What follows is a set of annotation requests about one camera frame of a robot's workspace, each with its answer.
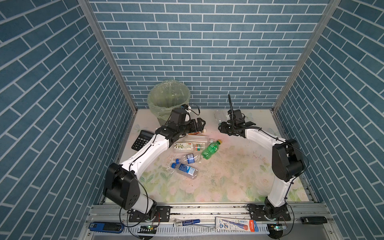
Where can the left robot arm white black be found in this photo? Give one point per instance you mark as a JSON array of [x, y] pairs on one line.
[[122, 181]]

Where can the clear bottle green cap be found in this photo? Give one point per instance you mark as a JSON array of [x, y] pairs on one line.
[[221, 116]]

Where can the mesh bin with green bag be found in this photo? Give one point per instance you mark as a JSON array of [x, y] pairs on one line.
[[166, 96]]

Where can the blue marker pen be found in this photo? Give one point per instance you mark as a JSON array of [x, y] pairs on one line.
[[186, 223]]

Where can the clear frosted bottle white cap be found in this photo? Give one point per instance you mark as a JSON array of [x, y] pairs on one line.
[[198, 138]]

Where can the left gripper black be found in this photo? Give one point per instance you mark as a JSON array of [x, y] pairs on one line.
[[199, 126]]

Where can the black remote right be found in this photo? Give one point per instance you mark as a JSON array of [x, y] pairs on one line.
[[314, 220]]

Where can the white red toothpaste box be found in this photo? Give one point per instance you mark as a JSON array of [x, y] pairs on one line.
[[230, 224]]

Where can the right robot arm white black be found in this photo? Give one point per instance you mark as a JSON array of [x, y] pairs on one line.
[[287, 160]]

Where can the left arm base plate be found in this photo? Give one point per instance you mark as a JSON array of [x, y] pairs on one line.
[[161, 214]]

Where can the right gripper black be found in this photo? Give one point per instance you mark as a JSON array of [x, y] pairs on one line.
[[222, 128]]

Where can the blue black handheld device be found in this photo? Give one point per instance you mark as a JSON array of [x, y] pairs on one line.
[[106, 227]]

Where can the green soda bottle yellow cap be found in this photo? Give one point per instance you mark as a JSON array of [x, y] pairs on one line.
[[211, 149]]

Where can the white tea bottle green label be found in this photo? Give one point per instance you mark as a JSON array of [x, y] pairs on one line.
[[188, 147]]

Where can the blue cap bottle blue label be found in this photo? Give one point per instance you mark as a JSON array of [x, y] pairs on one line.
[[185, 170]]

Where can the small crushed bottle blue label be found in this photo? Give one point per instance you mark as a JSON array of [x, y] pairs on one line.
[[190, 158]]

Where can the white slotted cable duct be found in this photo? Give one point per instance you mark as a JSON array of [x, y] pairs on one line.
[[196, 230]]

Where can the black calculator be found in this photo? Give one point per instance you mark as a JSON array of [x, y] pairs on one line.
[[143, 138]]

